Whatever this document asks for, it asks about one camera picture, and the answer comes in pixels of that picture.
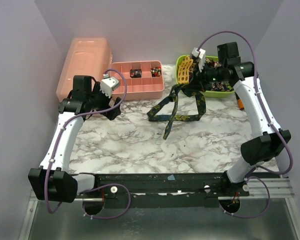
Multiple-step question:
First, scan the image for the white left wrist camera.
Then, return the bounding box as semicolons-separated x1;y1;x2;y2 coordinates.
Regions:
100;73;120;99

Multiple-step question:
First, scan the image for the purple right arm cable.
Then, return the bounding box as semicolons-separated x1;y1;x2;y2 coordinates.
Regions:
196;30;294;219

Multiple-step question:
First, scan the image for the pink compartment tray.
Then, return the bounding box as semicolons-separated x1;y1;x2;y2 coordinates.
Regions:
110;60;165;101

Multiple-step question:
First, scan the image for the pink translucent storage box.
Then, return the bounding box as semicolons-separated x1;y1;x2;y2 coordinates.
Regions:
55;37;113;117

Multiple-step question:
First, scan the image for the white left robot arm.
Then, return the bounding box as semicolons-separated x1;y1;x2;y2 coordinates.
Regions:
28;74;122;203

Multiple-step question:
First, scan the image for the orange handled screwdriver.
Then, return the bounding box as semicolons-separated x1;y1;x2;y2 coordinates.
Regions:
235;93;245;111

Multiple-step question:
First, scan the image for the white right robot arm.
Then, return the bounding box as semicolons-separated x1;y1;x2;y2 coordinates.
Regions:
190;42;291;196

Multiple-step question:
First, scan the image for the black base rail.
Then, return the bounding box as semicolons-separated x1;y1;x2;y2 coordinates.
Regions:
39;172;283;210

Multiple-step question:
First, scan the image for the aluminium extrusion rail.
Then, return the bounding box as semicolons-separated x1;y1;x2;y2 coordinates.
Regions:
74;175;294;202

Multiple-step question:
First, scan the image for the rolled colourful tie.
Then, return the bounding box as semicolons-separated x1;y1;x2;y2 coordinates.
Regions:
150;66;162;77

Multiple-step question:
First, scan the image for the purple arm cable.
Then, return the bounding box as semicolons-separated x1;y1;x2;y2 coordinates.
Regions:
44;69;131;221
196;30;294;219

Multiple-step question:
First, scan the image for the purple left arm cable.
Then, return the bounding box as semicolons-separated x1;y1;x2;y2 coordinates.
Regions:
44;69;131;221

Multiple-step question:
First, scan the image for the green plastic bin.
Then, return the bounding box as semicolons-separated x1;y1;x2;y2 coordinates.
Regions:
174;55;235;98

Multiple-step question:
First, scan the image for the yellow tie with beetles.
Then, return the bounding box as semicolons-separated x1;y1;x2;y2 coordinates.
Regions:
177;55;193;85

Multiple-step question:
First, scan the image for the navy tie with yellow flowers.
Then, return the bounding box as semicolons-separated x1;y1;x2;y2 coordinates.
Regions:
146;83;207;141

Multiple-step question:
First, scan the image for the rolled dark floral tie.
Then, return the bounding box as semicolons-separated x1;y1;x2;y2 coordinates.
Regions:
129;69;142;78

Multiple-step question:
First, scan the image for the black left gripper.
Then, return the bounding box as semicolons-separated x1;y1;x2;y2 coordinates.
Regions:
87;82;122;120

